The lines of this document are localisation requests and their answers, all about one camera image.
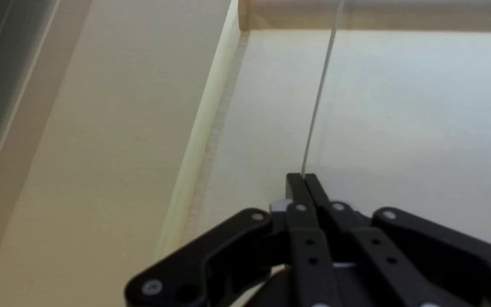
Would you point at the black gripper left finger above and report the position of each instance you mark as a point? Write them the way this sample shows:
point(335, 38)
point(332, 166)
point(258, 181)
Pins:
point(308, 256)

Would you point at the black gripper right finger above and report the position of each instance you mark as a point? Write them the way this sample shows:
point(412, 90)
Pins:
point(383, 249)

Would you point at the beige roman blind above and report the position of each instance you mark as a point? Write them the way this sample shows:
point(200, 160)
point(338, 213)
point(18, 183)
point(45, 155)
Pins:
point(400, 125)

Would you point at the white window frame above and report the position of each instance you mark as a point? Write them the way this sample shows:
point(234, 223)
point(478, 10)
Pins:
point(205, 130)

